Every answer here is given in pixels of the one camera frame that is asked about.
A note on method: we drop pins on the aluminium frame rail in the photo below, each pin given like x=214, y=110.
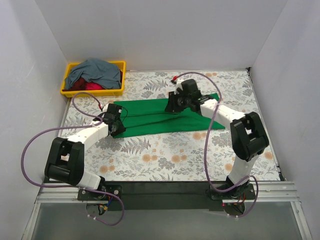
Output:
x=170, y=211

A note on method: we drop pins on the yellow plastic bin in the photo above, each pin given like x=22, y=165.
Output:
x=97, y=93

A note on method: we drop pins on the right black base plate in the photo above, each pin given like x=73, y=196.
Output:
x=232, y=195

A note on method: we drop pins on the magenta t-shirt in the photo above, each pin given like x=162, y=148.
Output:
x=92, y=86

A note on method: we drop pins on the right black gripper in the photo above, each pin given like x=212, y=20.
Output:
x=171, y=103

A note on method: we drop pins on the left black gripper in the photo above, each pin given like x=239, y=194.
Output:
x=118, y=128

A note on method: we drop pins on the green t-shirt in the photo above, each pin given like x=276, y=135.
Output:
x=148, y=117

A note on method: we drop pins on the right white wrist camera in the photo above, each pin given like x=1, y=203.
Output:
x=177, y=83

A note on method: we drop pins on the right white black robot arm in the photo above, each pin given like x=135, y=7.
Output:
x=248, y=135

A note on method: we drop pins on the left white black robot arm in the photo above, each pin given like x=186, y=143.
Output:
x=66, y=159

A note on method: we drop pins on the grey-blue t-shirt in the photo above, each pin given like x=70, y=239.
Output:
x=103, y=73

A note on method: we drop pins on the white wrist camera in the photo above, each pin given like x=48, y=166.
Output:
x=103, y=107
x=177, y=83

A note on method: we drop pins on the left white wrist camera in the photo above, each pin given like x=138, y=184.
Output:
x=103, y=107

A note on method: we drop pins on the dark red t-shirt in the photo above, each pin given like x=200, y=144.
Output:
x=79, y=85

